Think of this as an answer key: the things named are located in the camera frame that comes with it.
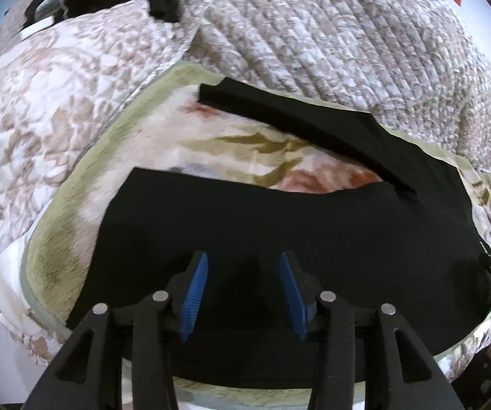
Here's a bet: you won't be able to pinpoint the white cloth strip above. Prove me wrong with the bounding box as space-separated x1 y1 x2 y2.
19 16 56 39

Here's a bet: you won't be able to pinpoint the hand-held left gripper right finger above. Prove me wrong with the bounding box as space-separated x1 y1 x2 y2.
279 251 465 410

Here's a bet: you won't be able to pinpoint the beige quilted bedspread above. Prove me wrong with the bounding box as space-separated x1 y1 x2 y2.
0 0 491 295

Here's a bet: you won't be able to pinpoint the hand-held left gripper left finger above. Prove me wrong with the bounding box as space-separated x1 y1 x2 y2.
21 251 210 410

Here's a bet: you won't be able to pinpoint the black pants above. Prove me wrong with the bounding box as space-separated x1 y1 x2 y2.
65 78 491 396

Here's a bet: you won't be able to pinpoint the floral fleece blanket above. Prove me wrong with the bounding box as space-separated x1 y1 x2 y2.
0 62 491 410

